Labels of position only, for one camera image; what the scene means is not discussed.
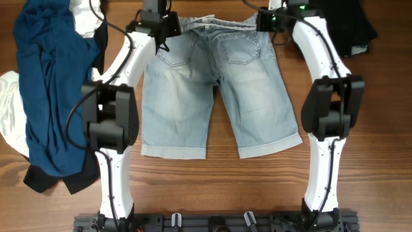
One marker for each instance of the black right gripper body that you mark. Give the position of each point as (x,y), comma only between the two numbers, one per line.
(270,20)

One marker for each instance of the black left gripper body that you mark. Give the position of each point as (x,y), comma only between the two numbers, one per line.
(171,24)

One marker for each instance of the light blue denim shorts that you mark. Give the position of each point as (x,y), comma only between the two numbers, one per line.
(178,91)

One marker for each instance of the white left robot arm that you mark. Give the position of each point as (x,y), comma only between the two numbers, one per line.
(110,115)

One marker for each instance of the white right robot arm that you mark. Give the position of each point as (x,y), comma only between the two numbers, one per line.
(331,107)

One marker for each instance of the folded dark green garment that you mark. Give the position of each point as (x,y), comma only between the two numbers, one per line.
(348,26)

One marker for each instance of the blue shirt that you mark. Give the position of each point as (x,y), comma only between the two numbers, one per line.
(53,62)

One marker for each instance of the white garment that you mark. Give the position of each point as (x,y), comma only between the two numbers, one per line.
(13,118)

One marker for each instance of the black garment under pile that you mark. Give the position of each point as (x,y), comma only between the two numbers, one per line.
(37,179)

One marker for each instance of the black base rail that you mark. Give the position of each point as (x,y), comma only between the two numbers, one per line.
(287,221)

